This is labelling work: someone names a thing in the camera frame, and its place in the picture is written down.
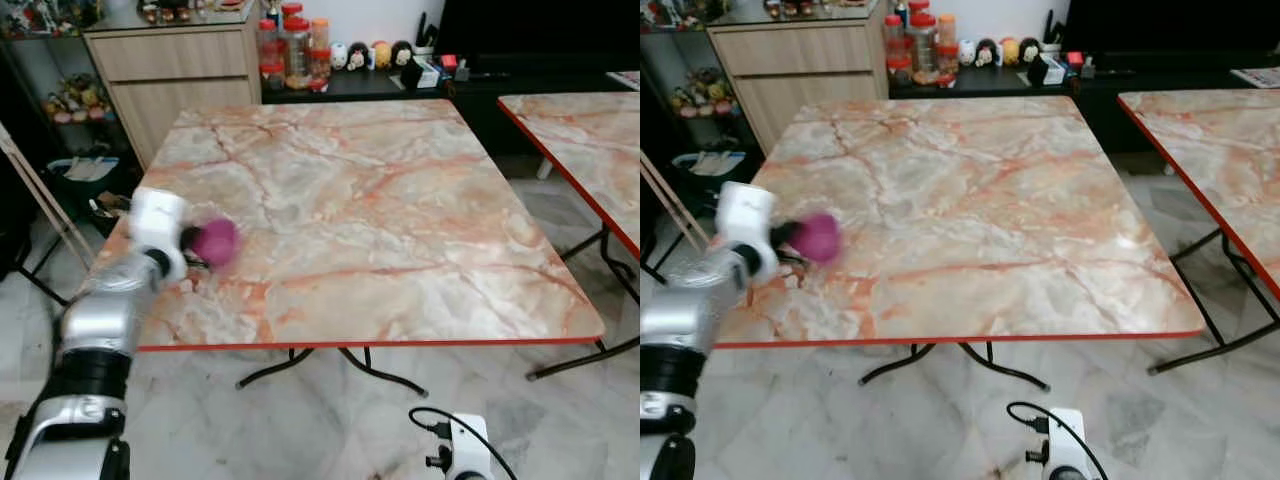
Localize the black metal shelf rack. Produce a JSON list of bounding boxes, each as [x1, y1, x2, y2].
[[640, 0, 746, 151], [0, 0, 141, 171]]

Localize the purple bowl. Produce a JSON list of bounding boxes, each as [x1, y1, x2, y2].
[[797, 211, 844, 267], [192, 217, 242, 274]]

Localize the light wooden sticks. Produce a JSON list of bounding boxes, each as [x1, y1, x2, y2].
[[0, 124, 98, 273], [640, 150, 717, 259]]

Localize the colourful plush toys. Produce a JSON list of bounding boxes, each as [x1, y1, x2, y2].
[[669, 67, 730, 114], [41, 74, 114, 125]]

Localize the black bin with papers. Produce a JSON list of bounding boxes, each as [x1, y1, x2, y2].
[[44, 154, 131, 237], [671, 149, 753, 206]]

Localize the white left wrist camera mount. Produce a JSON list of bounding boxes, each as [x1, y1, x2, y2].
[[129, 187, 191, 282], [714, 182, 782, 287]]

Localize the large clear jar red lid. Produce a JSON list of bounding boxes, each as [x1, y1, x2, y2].
[[907, 12, 940, 78], [282, 15, 312, 83]]

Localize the marble-pattern folding table red edge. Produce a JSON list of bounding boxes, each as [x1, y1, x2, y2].
[[497, 92, 641, 382], [1117, 88, 1280, 377], [85, 98, 609, 399], [712, 95, 1209, 393]]

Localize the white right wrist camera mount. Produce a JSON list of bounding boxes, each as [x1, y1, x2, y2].
[[438, 413, 497, 480], [1038, 407, 1093, 480]]

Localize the black low console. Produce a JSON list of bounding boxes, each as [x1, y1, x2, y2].
[[886, 62, 1280, 156]]

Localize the slim clear jar red lid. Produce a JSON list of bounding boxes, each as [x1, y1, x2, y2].
[[884, 12, 912, 87], [257, 19, 285, 92]]

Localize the black television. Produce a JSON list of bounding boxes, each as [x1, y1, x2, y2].
[[1060, 0, 1280, 57], [434, 0, 641, 71]]

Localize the black and white box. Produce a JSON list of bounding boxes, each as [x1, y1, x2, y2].
[[1026, 52, 1069, 88], [399, 56, 442, 92]]

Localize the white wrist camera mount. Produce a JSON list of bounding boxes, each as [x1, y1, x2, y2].
[[1038, 407, 1093, 480], [438, 413, 497, 480], [129, 187, 191, 282], [714, 182, 782, 287]]

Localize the light wooden drawer cabinet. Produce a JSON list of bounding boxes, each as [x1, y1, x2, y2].
[[83, 10, 264, 167], [706, 8, 889, 157]]

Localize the clear jar orange lid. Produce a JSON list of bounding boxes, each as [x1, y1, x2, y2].
[[936, 14, 961, 83], [309, 18, 332, 87]]

